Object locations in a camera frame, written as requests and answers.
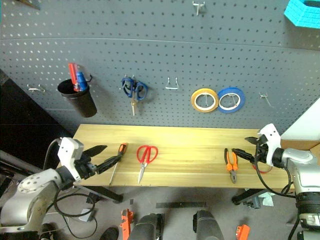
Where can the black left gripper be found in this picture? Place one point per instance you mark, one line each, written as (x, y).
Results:
(86, 170)

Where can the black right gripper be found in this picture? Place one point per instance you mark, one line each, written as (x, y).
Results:
(262, 151)

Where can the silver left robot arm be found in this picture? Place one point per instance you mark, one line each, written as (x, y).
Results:
(30, 195)

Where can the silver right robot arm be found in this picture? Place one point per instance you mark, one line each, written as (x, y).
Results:
(302, 170)

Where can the blue tool in cup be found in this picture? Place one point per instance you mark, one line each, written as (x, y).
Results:
(81, 80)

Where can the red tool in cup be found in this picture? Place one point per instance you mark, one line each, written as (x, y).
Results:
(73, 75)

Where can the grey metal pegboard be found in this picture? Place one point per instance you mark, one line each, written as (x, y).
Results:
(160, 50)

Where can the black table leg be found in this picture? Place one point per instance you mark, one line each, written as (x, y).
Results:
(105, 193)
(246, 196)

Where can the blue tape roll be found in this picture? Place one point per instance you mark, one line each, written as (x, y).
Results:
(242, 98)

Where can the metal pegboard hook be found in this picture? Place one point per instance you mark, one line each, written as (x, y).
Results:
(198, 6)
(266, 98)
(35, 88)
(172, 87)

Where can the black plastic cup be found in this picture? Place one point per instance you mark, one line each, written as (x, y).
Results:
(80, 102)

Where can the grey floor box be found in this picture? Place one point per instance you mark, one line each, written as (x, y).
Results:
(87, 215)

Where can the yellow tape roll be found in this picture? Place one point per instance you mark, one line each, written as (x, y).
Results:
(193, 100)

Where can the black shoe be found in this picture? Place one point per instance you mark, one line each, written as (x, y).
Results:
(109, 234)

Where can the dark rounded shape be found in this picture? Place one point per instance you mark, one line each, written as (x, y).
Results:
(146, 227)
(208, 225)

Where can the small orange plastic part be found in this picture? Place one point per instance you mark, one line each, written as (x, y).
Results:
(243, 231)

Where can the cyan plastic basket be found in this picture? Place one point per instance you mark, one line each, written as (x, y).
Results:
(300, 15)

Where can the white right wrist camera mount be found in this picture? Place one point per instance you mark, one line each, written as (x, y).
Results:
(271, 140)

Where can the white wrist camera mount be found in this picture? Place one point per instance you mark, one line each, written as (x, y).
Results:
(271, 140)
(67, 150)

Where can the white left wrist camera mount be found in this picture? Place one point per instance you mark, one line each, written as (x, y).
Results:
(67, 150)

